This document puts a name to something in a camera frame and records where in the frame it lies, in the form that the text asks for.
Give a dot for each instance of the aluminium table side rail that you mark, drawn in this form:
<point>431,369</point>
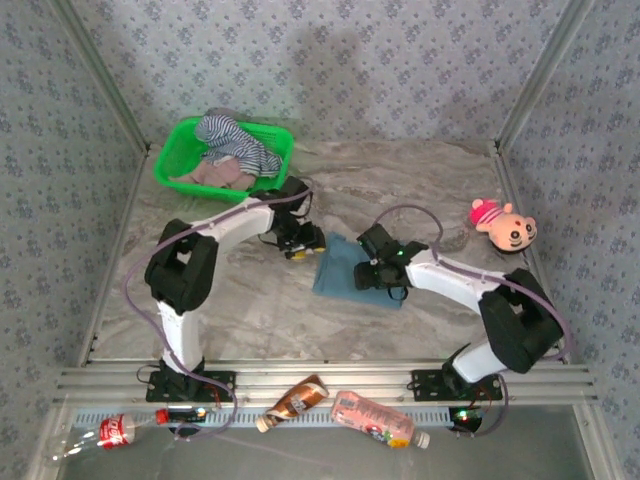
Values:
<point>510,175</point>
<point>128,210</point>

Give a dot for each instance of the green plastic basket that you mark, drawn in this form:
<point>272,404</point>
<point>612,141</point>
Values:
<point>172,155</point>

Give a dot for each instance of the clear cola bottle red label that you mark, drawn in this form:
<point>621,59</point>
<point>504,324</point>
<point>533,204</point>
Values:
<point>117,432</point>

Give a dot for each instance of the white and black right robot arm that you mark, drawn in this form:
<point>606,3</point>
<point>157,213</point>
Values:
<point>450,282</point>

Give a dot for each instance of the pink ribbed tank top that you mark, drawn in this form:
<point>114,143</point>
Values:
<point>220,175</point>

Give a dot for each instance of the small black controller board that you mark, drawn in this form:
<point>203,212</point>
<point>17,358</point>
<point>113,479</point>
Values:
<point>467,417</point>
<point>187,415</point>

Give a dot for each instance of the aluminium corner post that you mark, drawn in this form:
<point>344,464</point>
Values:
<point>102,75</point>
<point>541,75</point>

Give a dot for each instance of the blue white striped tank top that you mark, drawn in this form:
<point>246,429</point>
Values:
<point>235,145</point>

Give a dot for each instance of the aluminium front rail frame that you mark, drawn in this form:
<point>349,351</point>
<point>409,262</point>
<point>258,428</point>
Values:
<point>360,377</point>

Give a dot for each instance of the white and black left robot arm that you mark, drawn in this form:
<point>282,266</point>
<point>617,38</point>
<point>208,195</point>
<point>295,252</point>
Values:
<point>182,330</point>

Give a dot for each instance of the pink plush toy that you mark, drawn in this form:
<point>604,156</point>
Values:
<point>515,232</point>

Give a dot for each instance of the brown drink bottle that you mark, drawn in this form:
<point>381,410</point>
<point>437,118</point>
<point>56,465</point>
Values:
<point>300,397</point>

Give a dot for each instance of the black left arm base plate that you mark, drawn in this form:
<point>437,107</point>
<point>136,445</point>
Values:
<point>155,390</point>

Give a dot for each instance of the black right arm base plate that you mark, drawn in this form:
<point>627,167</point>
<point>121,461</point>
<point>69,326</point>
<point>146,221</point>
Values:
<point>425,387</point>

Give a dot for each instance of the pink drink bottle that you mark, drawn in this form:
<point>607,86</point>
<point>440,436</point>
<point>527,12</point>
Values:
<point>370,415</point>

